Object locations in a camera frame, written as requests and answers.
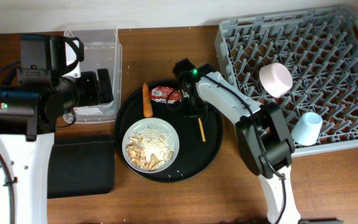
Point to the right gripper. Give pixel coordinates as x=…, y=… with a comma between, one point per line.
x=189, y=111

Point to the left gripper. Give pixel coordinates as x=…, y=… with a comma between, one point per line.
x=95, y=94

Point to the wooden chopstick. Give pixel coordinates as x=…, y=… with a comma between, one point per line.
x=201, y=130

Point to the red snack wrapper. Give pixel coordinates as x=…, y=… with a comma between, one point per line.
x=163, y=94

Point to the orange carrot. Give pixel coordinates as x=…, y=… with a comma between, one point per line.
x=147, y=107

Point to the grey plate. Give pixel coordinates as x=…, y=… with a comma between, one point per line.
x=151, y=123

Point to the food scraps and rice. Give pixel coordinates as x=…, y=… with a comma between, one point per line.
x=150, y=148

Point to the light blue cup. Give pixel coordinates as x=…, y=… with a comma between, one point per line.
x=307, y=129

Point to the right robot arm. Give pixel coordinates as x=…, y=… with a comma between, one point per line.
x=264, y=140

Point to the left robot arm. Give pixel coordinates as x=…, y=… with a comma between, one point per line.
x=34, y=167

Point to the grey dishwasher rack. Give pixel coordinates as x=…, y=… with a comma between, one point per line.
x=320, y=49

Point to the round black tray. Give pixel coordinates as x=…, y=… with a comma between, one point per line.
x=194, y=155

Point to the clear plastic bin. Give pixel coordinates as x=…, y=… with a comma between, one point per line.
x=102, y=50

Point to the black rectangular tray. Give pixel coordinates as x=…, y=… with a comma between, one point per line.
x=81, y=166

